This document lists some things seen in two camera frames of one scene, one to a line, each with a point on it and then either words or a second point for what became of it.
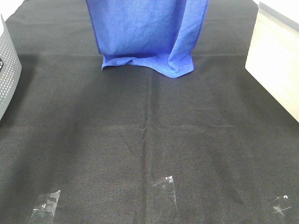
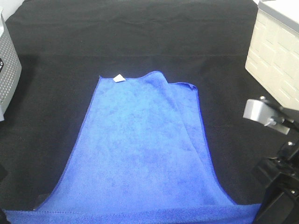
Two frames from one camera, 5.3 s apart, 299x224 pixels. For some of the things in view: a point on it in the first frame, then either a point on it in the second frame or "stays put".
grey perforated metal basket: x=10 y=69 stays put
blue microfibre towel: x=160 y=34 → x=139 y=157
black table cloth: x=130 y=144 stays put
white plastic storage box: x=273 y=59 stays put
